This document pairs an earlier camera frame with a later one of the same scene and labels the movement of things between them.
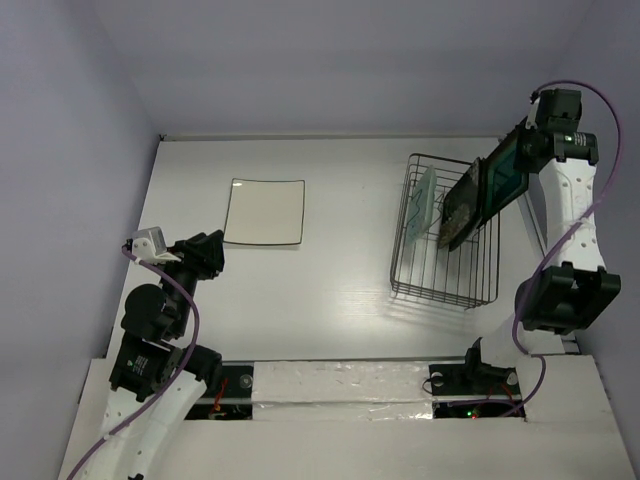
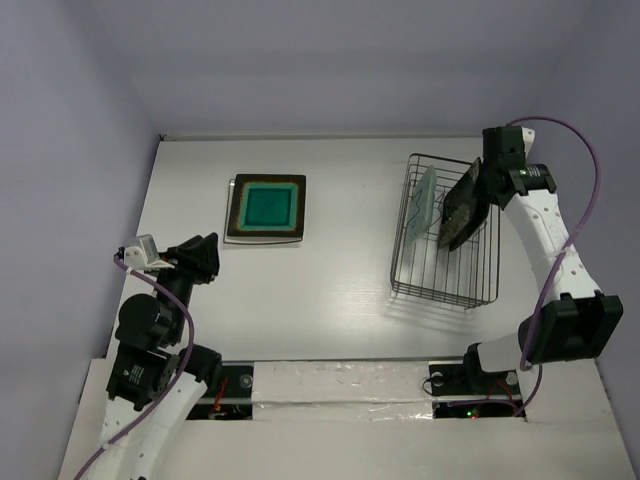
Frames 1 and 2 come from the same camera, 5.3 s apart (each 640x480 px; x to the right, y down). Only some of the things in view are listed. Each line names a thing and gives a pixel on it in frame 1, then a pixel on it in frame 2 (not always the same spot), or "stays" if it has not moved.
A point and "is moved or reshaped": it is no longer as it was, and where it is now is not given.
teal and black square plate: [502, 180] is moved or reshaped
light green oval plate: [421, 205] stays
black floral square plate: [462, 207] stays
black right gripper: [523, 150] -> [486, 181]
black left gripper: [203, 251] stays
